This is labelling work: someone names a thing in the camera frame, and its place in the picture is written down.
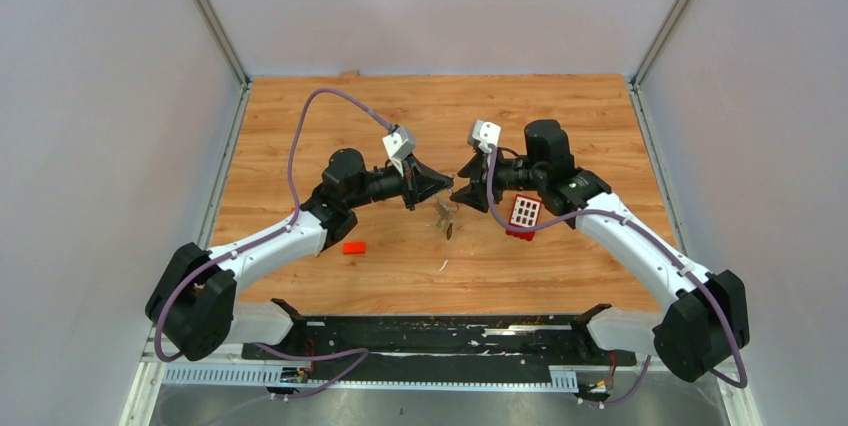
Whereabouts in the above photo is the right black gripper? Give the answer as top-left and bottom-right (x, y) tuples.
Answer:
(450, 146), (546, 211)

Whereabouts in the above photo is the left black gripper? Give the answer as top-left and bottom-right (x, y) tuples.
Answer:
(348, 153), (455, 212)

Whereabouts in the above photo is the metal keyring with keys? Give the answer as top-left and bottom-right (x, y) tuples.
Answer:
(434, 195), (458, 240)

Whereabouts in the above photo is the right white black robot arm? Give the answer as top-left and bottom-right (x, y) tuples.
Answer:
(451, 119), (750, 388)

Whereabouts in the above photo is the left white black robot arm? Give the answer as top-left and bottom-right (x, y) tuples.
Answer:
(145, 149), (453, 362)

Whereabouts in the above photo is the red white grid block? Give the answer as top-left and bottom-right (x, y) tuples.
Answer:
(505, 194), (542, 242)

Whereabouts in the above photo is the red rectangular block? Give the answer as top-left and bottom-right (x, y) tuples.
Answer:
(342, 241), (367, 255)

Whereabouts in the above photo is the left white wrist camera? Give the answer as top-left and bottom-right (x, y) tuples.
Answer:
(382, 125), (416, 176)

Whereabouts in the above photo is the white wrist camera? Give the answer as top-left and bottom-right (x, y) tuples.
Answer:
(467, 119), (502, 155)
(382, 125), (416, 176)

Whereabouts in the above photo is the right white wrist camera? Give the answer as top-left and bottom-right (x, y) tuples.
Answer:
(467, 119), (502, 155)

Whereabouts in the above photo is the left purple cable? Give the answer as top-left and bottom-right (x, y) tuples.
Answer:
(153, 88), (399, 404)

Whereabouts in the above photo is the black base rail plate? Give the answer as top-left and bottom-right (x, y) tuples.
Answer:
(276, 314), (637, 382)

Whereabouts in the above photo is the white slotted cable duct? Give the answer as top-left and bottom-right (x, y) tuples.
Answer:
(160, 363), (579, 393)

